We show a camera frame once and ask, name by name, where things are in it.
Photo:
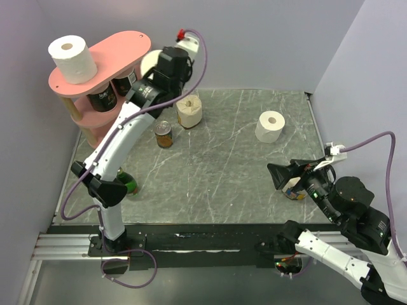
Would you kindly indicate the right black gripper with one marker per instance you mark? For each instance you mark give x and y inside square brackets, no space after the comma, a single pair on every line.
[279,173]

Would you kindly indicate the printed paper roll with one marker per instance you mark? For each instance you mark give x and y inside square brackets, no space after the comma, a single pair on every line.
[290,193]

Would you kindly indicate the white paper roll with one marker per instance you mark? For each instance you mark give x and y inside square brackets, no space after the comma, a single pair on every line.
[148,61]
[73,58]
[269,126]

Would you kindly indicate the beige paper roll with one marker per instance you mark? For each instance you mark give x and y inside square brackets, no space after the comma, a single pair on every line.
[189,111]

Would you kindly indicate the black paper roll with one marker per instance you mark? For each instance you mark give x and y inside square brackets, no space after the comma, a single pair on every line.
[103,99]

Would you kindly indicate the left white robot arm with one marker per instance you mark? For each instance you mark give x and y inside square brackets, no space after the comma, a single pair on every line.
[160,87]

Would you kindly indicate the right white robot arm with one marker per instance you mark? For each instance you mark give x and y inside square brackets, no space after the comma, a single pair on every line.
[346,203]

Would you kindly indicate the pink three-tier shelf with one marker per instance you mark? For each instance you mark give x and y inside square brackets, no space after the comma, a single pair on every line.
[113,56]

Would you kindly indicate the food tin can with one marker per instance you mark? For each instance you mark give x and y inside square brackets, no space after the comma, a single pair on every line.
[163,134]

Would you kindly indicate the green glass bottle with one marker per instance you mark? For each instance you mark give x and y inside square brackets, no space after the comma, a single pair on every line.
[128,181]

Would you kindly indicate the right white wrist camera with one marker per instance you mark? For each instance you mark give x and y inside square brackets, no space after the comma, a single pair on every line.
[334,153]

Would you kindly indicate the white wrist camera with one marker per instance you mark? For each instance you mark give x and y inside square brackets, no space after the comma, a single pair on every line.
[334,153]
[188,42]

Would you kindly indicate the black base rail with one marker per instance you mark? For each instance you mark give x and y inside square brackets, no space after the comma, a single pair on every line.
[202,245]

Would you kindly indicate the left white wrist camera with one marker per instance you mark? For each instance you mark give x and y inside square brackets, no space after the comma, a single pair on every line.
[188,42]

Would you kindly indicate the aluminium frame rail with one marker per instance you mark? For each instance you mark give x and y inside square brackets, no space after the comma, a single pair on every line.
[53,247]

